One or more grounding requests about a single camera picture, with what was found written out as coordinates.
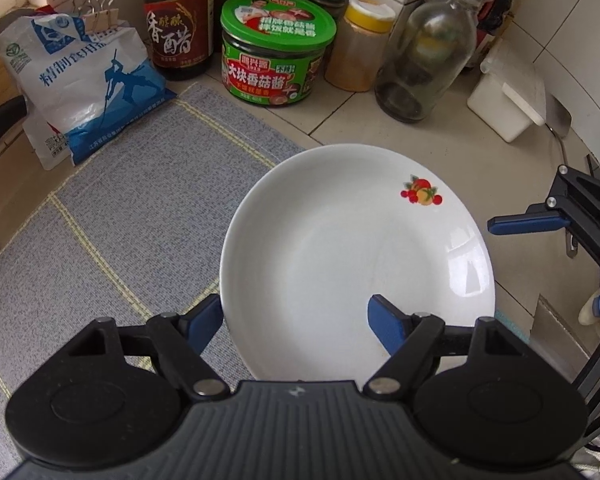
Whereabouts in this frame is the white fruit plate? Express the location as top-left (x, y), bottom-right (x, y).
top-left (220, 144), bottom-right (495, 384)

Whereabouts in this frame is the grey and teal checked towel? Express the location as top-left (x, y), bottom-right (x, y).
top-left (0, 82), bottom-right (313, 478)

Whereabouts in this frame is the white plastic seasoning box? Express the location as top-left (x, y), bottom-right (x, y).
top-left (467, 39), bottom-right (546, 143)

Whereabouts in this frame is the clear glass bottle red cap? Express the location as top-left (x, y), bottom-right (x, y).
top-left (375, 0), bottom-right (491, 124)

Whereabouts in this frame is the yellow lidded spice jar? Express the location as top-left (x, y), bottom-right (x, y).
top-left (325, 0), bottom-right (396, 92)

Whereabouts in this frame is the blue white salt bag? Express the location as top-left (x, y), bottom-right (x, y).
top-left (0, 13), bottom-right (175, 165)

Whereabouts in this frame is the green lidded sauce jar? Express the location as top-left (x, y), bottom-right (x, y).
top-left (220, 0), bottom-right (337, 107)

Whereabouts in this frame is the dark vinegar bottle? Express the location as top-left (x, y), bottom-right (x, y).
top-left (144, 0), bottom-right (214, 81)

